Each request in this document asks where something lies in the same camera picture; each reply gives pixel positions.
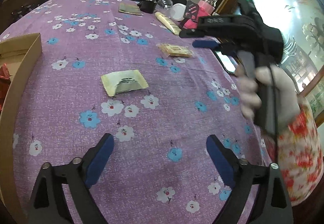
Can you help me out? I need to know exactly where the black small container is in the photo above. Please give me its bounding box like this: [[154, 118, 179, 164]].
[[137, 0, 157, 14]]

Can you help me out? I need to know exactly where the purple floral tablecloth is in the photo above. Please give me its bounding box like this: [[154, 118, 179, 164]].
[[1, 0, 269, 223]]

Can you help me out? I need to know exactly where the black phone stand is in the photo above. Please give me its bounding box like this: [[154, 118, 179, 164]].
[[179, 0, 199, 33]]

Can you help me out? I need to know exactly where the pink sleeved water bottle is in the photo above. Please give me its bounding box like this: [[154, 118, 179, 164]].
[[197, 0, 217, 20]]

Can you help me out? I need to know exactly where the white round container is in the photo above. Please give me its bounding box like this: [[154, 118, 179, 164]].
[[169, 3, 186, 22]]

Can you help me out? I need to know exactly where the right white gloved hand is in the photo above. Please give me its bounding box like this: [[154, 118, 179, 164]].
[[234, 64, 302, 128]]

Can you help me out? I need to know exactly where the cream green round snack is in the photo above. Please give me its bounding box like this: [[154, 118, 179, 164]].
[[100, 69, 149, 97]]

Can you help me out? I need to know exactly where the clear plastic cup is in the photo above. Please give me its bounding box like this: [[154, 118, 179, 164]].
[[157, 0, 174, 10]]

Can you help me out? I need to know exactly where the yellow cracker packet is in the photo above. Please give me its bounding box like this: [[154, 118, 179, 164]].
[[157, 43, 193, 58]]

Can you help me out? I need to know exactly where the black smartphone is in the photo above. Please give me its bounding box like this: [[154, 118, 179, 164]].
[[215, 51, 238, 75]]

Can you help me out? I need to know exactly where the brown armchair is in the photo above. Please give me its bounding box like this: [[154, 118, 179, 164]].
[[1, 0, 41, 33]]

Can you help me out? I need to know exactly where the cardboard tray box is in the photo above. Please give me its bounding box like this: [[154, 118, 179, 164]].
[[1, 33, 42, 223]]

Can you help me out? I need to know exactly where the wooden window frame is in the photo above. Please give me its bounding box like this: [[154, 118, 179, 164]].
[[216, 0, 323, 126]]

